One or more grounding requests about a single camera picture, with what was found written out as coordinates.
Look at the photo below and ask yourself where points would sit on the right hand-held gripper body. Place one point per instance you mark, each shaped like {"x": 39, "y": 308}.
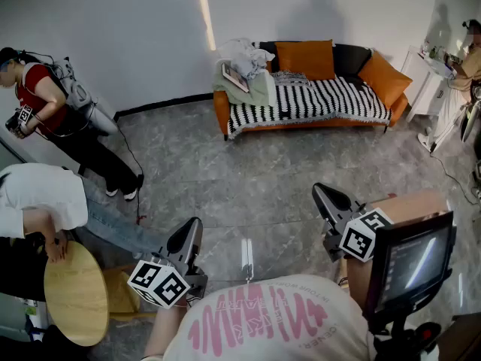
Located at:
{"x": 357, "y": 243}

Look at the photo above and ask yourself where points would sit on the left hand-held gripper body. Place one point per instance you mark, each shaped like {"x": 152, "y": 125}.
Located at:
{"x": 158, "y": 284}

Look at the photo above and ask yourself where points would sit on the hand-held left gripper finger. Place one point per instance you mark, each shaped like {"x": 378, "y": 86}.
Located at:
{"x": 195, "y": 243}
{"x": 176, "y": 241}

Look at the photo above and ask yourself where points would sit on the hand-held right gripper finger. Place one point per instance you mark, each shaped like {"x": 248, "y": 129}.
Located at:
{"x": 324, "y": 209}
{"x": 336, "y": 199}

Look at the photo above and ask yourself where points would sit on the orange and black sofa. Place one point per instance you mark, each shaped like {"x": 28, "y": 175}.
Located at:
{"x": 221, "y": 111}

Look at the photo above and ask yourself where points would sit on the brown photo cover book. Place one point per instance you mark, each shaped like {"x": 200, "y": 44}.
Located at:
{"x": 235, "y": 76}

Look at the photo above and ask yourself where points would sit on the person's right forearm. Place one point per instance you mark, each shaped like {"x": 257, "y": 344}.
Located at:
{"x": 359, "y": 280}

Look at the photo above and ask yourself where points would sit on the person's left forearm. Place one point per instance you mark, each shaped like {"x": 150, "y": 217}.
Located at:
{"x": 165, "y": 329}

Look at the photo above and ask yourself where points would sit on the light wooden stool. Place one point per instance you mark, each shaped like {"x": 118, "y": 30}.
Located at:
{"x": 120, "y": 292}

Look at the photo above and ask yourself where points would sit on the black chest monitor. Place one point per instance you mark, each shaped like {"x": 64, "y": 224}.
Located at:
{"x": 409, "y": 261}

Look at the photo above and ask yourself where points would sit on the round wooden side table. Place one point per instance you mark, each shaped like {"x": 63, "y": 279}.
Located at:
{"x": 75, "y": 292}

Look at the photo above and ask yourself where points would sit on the black white striped blanket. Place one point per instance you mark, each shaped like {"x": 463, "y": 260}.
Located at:
{"x": 319, "y": 100}

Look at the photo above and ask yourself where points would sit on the person's cream printed shirt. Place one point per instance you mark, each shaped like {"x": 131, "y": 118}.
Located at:
{"x": 263, "y": 322}

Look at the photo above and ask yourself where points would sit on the orange cushion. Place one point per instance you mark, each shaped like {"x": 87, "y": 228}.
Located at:
{"x": 304, "y": 60}
{"x": 383, "y": 77}

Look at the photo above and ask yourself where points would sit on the white table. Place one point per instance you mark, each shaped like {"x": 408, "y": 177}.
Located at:
{"x": 417, "y": 88}

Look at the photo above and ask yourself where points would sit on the pale green knit blanket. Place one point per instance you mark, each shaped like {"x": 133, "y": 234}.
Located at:
{"x": 233, "y": 92}

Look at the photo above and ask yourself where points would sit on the white crumpled cloth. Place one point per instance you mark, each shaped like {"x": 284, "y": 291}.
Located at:
{"x": 248, "y": 58}

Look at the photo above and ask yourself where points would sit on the black monitor mount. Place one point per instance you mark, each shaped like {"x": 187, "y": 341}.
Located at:
{"x": 398, "y": 337}

